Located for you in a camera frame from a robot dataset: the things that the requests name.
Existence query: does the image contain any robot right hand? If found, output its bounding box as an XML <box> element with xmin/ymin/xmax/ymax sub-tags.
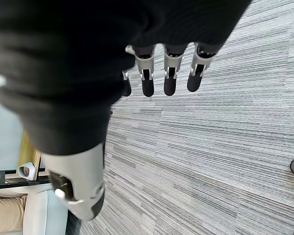
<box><xmin>0</xmin><ymin>0</ymin><xmax>252</xmax><ymax>221</ymax></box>

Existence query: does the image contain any black metal shoe rack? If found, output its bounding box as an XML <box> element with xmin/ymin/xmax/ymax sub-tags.
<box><xmin>0</xmin><ymin>167</ymin><xmax>51</xmax><ymax>190</ymax></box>

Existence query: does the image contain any light wooden board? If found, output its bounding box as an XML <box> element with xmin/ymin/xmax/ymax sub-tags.
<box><xmin>18</xmin><ymin>129</ymin><xmax>41</xmax><ymax>182</ymax></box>

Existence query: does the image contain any white slipper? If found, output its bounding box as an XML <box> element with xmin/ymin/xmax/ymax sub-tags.
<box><xmin>17</xmin><ymin>162</ymin><xmax>36</xmax><ymax>180</ymax></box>

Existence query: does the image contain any white padded seat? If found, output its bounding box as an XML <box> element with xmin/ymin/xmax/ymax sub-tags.
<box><xmin>23</xmin><ymin>189</ymin><xmax>70</xmax><ymax>235</ymax></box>

